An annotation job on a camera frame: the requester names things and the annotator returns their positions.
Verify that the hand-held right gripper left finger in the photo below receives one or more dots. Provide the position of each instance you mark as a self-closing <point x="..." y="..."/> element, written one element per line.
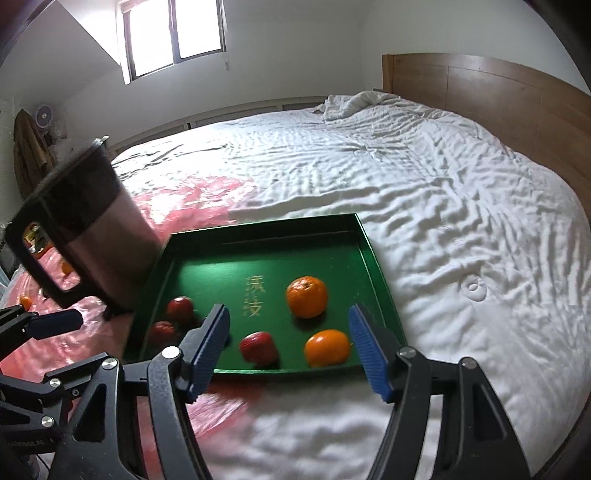
<point x="210" y="350"/>

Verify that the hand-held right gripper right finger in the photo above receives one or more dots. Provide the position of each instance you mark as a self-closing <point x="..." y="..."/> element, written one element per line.
<point x="369" y="355"/>

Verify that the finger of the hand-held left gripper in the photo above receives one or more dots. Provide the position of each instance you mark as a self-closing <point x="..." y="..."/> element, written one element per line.
<point x="46" y="397"/>
<point x="53" y="323"/>

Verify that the orange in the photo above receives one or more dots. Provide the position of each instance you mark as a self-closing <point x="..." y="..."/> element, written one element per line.
<point x="26" y="302"/>
<point x="67" y="267"/>
<point x="307" y="297"/>
<point x="327" y="347"/>

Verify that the red apple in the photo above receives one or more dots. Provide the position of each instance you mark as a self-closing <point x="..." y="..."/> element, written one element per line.
<point x="257" y="347"/>
<point x="162" y="332"/>
<point x="179" y="308"/>

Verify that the green tray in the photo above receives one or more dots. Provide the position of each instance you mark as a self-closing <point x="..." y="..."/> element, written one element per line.
<point x="277" y="258"/>

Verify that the black and bronze electric kettle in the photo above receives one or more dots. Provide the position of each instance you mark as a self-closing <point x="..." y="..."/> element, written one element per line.
<point x="106" y="230"/>

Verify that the pink plastic sheet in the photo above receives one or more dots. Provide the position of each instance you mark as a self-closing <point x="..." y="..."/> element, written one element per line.
<point x="194" y="203"/>

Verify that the brown hanging coat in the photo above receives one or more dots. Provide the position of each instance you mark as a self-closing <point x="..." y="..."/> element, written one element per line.
<point x="30" y="147"/>

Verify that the white fan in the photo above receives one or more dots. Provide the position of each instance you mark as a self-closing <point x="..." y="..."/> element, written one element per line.
<point x="44" y="115"/>

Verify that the crumpled white blanket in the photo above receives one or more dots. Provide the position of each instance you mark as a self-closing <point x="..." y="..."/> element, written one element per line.
<point x="355" y="104"/>

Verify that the wooden headboard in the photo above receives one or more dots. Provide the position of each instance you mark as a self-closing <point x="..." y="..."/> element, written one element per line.
<point x="461" y="78"/>

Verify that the window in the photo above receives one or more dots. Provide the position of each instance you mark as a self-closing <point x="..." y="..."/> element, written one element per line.
<point x="194" y="27"/>

